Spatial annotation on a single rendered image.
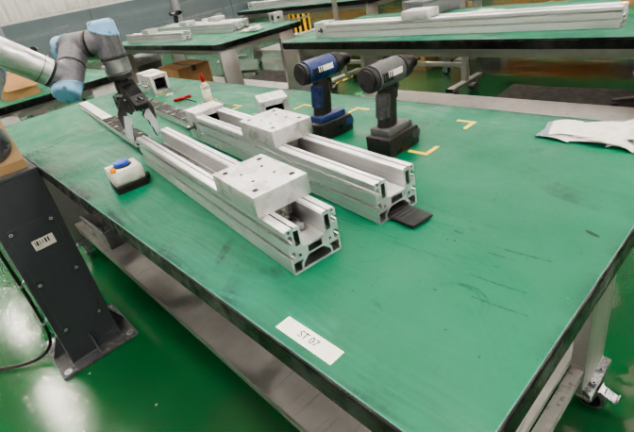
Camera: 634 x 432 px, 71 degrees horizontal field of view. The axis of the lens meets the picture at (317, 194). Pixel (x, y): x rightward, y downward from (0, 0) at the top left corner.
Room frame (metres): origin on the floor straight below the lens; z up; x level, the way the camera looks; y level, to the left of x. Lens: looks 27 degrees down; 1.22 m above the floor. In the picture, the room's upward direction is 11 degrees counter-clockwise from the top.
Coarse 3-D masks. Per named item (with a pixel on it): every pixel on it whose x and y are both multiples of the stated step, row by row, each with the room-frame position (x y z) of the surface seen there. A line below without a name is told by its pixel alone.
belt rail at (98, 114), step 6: (84, 102) 2.27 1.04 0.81; (84, 108) 2.16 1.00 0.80; (90, 108) 2.09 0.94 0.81; (96, 108) 2.06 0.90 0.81; (90, 114) 2.08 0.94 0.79; (96, 114) 1.94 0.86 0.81; (102, 114) 1.92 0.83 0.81; (108, 114) 1.90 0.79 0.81; (102, 120) 1.84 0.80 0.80; (108, 126) 1.77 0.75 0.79; (114, 132) 1.70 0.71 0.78; (120, 132) 1.61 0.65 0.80; (126, 138) 1.56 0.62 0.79; (132, 144) 1.49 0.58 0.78
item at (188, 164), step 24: (144, 144) 1.20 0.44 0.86; (168, 144) 1.27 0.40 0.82; (192, 144) 1.10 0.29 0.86; (168, 168) 1.06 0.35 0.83; (192, 168) 0.94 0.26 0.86; (216, 168) 0.98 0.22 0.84; (192, 192) 0.94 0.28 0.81; (216, 192) 0.80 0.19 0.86; (216, 216) 0.84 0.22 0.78; (240, 216) 0.73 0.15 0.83; (264, 216) 0.65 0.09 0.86; (288, 216) 0.69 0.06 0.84; (312, 216) 0.65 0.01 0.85; (264, 240) 0.67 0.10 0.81; (288, 240) 0.61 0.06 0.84; (312, 240) 0.62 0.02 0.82; (336, 240) 0.65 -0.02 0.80; (288, 264) 0.60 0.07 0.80; (312, 264) 0.61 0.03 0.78
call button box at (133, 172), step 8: (136, 160) 1.14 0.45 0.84; (104, 168) 1.14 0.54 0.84; (120, 168) 1.10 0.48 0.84; (128, 168) 1.10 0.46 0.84; (136, 168) 1.11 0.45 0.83; (112, 176) 1.07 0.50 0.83; (120, 176) 1.08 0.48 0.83; (128, 176) 1.09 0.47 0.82; (136, 176) 1.10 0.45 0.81; (144, 176) 1.12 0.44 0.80; (112, 184) 1.11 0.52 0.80; (120, 184) 1.08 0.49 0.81; (128, 184) 1.09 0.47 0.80; (136, 184) 1.10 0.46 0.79; (144, 184) 1.11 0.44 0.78; (120, 192) 1.07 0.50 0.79
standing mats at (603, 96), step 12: (264, 72) 6.26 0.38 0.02; (276, 72) 6.11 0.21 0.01; (516, 84) 3.62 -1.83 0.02; (504, 96) 3.39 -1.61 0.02; (516, 96) 3.34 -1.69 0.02; (528, 96) 3.28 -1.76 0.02; (540, 96) 3.23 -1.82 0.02; (552, 96) 3.18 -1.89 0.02; (564, 96) 3.13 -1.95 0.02; (576, 96) 3.08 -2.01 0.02; (588, 96) 3.04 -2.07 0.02; (600, 96) 2.99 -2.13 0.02; (612, 96) 2.95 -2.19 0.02
